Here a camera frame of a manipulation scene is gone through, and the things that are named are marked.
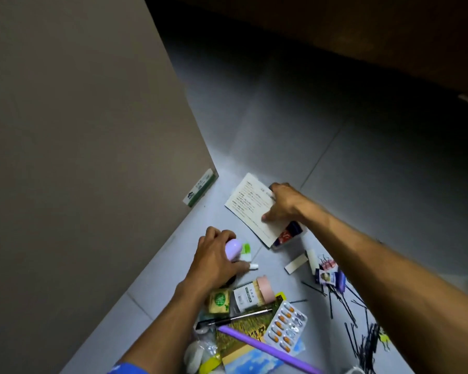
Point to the yellow rectangular block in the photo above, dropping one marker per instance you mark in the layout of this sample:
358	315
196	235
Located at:
208	364

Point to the person's right forearm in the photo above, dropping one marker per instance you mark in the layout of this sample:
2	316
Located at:
394	288

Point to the black pen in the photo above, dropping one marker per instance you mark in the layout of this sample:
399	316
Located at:
234	319

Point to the blue card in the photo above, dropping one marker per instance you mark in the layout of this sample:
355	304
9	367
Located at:
249	364

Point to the green white sachet strip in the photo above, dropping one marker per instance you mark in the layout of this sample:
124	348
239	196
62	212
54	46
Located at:
245	249

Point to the white printed card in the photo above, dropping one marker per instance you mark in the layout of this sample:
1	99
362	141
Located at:
249	206

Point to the gold green patterned card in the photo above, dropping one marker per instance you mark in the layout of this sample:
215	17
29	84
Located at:
242	331

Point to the person's left forearm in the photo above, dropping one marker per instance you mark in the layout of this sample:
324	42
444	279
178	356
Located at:
164	331

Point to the blue clip with portrait card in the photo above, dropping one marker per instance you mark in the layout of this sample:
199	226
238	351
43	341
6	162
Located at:
325	276

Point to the scatter of black hairpins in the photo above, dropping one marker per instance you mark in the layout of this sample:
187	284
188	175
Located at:
370	342

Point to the green yellow tea sachet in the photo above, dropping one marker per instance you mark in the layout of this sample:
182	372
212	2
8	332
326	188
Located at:
218	301

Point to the blue wristband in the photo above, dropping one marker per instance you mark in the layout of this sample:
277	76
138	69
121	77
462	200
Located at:
126	369

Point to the white rectangular block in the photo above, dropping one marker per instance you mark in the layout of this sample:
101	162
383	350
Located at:
295	264
313	260

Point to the white green pen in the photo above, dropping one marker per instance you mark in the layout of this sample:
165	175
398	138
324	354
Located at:
253	266

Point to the green white small box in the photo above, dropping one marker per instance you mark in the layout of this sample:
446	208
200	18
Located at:
199	188

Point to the navy red small box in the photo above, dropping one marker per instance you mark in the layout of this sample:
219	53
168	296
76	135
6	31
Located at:
288	235

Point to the orange pill blister pack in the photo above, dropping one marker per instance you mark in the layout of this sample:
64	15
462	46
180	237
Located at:
286	327

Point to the clear bag of floss picks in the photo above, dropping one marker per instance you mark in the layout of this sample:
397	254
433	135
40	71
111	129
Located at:
210	340

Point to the pink binder clip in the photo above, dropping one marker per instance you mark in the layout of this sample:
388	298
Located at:
327	264

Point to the lilac capsule device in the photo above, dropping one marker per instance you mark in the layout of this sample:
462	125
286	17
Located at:
233	249

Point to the blue purple battery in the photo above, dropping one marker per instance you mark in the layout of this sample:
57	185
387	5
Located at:
340	281

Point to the brown cardboard panel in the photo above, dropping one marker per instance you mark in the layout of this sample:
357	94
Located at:
82	151

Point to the person's left hand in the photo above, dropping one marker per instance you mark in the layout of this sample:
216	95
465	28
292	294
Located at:
210	264

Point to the person's right hand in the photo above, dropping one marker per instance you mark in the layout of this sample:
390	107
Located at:
288	204

